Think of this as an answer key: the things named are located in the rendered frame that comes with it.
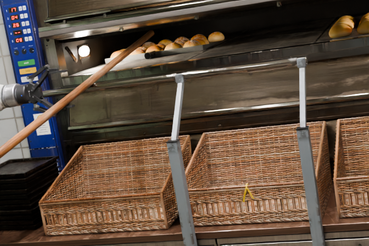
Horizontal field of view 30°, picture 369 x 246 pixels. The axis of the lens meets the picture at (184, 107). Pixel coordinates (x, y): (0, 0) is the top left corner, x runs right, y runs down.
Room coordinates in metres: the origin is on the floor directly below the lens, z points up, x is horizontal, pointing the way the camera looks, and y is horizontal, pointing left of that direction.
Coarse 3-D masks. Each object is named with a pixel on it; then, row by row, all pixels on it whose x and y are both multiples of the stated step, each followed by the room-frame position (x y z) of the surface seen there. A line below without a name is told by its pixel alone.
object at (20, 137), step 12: (144, 36) 3.34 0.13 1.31; (132, 48) 3.19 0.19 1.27; (120, 60) 3.06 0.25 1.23; (96, 72) 2.87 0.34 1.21; (84, 84) 2.75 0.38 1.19; (72, 96) 2.64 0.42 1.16; (60, 108) 2.55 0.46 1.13; (36, 120) 2.41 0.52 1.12; (24, 132) 2.33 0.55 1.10; (12, 144) 2.25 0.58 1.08; (0, 156) 2.18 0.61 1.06
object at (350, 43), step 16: (272, 48) 3.01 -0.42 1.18; (288, 48) 2.93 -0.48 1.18; (304, 48) 2.91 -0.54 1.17; (320, 48) 2.89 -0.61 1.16; (336, 48) 2.87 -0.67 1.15; (160, 64) 3.14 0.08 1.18; (176, 64) 3.09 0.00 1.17; (192, 64) 3.07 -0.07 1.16; (208, 64) 3.04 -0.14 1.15; (224, 64) 3.02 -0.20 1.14; (64, 80) 3.26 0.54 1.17; (80, 80) 3.23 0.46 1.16
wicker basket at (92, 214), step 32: (96, 160) 3.17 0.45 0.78; (128, 160) 3.12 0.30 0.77; (160, 160) 3.07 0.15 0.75; (96, 192) 3.14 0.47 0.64; (128, 192) 3.09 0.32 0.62; (160, 192) 2.61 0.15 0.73; (64, 224) 2.75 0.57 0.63; (96, 224) 2.71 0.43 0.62; (128, 224) 2.66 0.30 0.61; (160, 224) 2.62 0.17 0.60
